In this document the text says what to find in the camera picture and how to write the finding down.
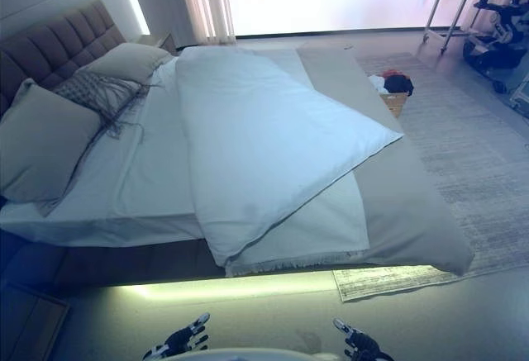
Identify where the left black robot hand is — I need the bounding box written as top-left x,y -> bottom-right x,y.
143,313 -> 211,361

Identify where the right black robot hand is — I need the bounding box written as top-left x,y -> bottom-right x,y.
332,317 -> 393,361

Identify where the white duvet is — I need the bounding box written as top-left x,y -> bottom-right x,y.
175,45 -> 405,271

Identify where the beige bed runner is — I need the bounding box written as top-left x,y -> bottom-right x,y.
295,42 -> 476,278

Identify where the white bed sheet mattress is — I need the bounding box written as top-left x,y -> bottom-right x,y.
0,57 -> 207,249

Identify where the brown wooden cabinet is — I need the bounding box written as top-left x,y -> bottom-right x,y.
0,288 -> 71,361

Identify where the large beige pillow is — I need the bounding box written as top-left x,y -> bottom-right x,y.
0,78 -> 103,218

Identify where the wicker basket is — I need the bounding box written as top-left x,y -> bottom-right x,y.
378,90 -> 408,119

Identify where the black garment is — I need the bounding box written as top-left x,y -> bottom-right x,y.
383,74 -> 415,98

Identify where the woven fringed cushion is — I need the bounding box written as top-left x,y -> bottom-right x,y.
53,69 -> 164,147

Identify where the light wooden nightstand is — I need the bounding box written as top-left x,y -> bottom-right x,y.
138,31 -> 174,55

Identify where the black wheeled equipment rig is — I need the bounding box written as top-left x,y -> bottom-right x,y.
462,0 -> 529,89

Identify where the brown tufted headboard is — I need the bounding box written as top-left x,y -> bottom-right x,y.
0,0 -> 127,118

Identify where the beige curtain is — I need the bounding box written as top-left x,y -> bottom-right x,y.
175,0 -> 236,44

